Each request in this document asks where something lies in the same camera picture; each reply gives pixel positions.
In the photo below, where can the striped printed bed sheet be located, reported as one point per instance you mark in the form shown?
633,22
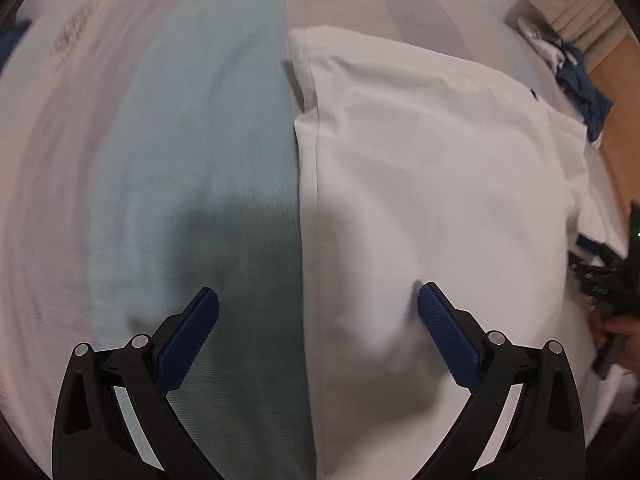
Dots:
150,160

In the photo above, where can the wooden headboard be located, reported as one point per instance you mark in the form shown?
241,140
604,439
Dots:
620,125

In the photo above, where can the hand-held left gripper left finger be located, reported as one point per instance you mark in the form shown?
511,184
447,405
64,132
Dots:
187,340

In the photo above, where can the blue and white clothes pile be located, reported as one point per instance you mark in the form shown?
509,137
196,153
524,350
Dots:
582,85

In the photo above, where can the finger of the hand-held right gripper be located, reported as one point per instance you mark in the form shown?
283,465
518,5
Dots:
595,282
592,252

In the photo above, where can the black and white jacket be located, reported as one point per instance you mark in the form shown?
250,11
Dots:
425,160

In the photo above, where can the person's right hand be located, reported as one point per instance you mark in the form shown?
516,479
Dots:
627,345

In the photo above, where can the long beige curtain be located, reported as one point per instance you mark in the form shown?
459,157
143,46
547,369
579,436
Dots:
575,5

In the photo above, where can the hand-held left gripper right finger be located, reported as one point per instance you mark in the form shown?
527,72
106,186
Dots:
447,340

